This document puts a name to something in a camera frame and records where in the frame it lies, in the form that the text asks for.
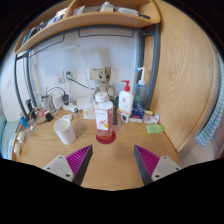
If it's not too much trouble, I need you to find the white pump bottle, red pump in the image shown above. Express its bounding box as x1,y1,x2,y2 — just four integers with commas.
118,80,134,118

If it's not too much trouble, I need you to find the black plugged-in cable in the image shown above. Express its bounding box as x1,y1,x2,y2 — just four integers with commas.
65,71,98,91

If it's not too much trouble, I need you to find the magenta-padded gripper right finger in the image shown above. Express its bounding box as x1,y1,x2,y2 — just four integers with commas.
133,144,183,186

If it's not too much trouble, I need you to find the white cup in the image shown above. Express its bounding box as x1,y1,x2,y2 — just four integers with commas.
53,118,77,146

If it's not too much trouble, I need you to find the clear drink bottle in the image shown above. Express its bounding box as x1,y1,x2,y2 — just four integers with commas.
93,91,114,141

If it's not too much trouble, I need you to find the grey metal frame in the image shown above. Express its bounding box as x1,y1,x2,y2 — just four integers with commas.
13,23,161,121

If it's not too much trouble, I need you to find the clear blue spray bottle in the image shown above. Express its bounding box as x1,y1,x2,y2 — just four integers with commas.
133,66,148,111

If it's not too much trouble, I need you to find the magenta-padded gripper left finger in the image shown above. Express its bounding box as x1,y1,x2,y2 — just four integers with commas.
43,144,94,187

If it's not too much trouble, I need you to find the blue tissue packet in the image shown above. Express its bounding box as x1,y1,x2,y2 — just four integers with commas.
128,109,145,124

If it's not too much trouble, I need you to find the brown tree figure toy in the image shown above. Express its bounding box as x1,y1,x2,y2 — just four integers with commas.
94,66,118,101

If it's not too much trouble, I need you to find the wooden shelf unit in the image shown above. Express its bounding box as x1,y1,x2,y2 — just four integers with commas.
13,0,162,56

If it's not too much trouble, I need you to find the green packet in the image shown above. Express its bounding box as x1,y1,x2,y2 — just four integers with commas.
145,123,165,134

